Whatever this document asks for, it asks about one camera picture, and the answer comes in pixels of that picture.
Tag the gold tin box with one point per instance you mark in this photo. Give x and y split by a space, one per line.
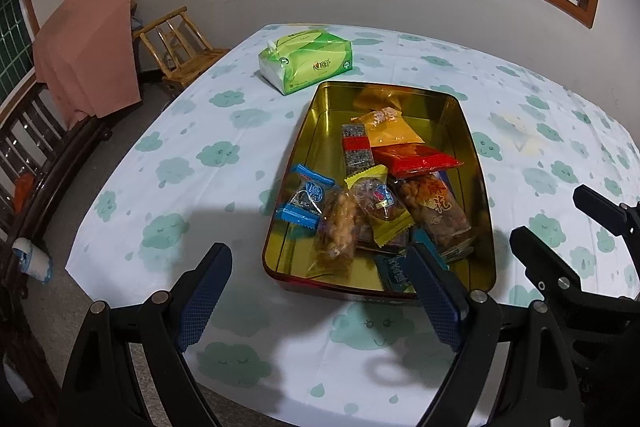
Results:
320 132

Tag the red snack packet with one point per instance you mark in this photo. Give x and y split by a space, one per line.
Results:
415 161

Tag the green tissue pack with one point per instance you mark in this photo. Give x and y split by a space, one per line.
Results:
310 62

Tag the pink cloth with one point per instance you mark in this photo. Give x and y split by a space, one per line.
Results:
85 52

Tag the dark wooden bench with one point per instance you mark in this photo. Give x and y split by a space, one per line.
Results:
30 347

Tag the clear dough twist packet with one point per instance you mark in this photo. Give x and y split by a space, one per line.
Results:
432 212

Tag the light wooden chair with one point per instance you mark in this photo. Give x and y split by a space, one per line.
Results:
180 52

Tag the orange snack packet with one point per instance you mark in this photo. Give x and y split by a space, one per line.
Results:
390 129

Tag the orange bag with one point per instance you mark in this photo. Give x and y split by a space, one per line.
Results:
22 192

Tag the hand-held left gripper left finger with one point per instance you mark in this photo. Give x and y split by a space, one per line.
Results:
200 302

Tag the green grille window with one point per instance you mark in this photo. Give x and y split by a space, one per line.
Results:
12 42

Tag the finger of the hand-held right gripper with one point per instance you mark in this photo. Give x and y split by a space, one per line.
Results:
605 212
542 262

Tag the sesame bar packet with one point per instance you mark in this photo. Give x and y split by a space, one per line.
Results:
356 152

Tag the blue candy packet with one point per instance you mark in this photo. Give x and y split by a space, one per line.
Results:
306 197
395 274

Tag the clear fried cookie packet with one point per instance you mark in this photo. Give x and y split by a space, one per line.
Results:
337 229

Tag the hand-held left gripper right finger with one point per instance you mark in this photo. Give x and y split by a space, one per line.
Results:
435 297

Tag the yellow picture snack packet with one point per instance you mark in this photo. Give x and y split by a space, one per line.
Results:
380 204

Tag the dark blue biscuit packet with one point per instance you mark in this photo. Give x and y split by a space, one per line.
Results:
448 183

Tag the white blue paper roll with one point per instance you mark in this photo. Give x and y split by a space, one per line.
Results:
32 259

